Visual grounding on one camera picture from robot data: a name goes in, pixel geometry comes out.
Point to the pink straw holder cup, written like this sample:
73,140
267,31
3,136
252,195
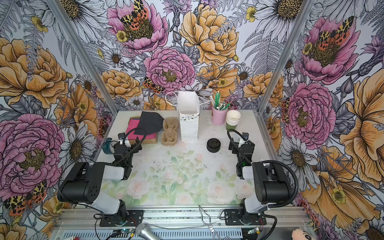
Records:
219,117

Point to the white patterned paper gift bag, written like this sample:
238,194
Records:
188,106

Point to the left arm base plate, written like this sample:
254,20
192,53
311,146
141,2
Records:
131,219

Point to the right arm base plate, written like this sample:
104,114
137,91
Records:
235,217

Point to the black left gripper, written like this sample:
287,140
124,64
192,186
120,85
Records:
122,144

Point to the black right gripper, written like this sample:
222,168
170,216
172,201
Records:
242,145

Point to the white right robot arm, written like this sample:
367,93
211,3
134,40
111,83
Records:
276,184

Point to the brown cardboard tray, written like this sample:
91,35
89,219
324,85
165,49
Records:
153,141

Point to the green straws bundle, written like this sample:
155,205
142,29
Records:
217,103

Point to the stack of paper cups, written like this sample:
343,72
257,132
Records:
232,119

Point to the black paper napkin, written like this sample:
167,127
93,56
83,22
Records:
150,123

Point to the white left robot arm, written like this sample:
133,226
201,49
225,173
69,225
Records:
82,185

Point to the pink plush toy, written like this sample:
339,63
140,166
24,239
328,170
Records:
299,234

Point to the silver microphone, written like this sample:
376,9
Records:
143,231

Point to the brown pulp cup carrier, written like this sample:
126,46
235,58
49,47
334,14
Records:
169,135

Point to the teal alarm clock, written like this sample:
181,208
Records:
107,146

